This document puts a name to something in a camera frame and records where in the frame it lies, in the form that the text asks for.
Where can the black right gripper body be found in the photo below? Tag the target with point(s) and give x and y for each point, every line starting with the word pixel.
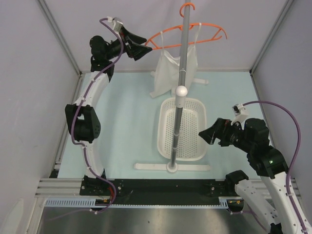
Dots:
pixel 231 134

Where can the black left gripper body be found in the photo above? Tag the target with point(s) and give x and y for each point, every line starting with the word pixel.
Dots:
pixel 126 40

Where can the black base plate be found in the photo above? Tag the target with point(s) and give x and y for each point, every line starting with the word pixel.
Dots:
pixel 158 191

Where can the white slotted cable duct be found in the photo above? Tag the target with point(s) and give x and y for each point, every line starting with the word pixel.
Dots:
pixel 100 203

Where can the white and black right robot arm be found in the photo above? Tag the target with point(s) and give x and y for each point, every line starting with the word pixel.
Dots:
pixel 284 215

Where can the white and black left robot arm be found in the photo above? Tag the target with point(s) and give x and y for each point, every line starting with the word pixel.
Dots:
pixel 83 123

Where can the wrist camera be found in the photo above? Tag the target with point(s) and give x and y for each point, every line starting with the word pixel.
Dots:
pixel 240 112
pixel 116 23

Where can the grey clothes rack with white feet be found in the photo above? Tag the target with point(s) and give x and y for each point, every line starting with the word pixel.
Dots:
pixel 190 32

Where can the white perforated plastic basket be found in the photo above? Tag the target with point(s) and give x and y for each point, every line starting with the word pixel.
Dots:
pixel 190 146

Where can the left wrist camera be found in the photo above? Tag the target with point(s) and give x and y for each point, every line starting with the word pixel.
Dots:
pixel 116 23

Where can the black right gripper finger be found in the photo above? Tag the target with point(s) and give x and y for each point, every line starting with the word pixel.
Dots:
pixel 211 137
pixel 215 128

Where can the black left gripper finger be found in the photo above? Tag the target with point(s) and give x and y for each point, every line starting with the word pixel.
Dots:
pixel 138 51
pixel 129 37

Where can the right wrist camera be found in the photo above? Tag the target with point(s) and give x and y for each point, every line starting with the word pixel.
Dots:
pixel 240 112

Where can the white tank top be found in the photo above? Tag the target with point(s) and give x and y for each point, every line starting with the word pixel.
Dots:
pixel 166 76

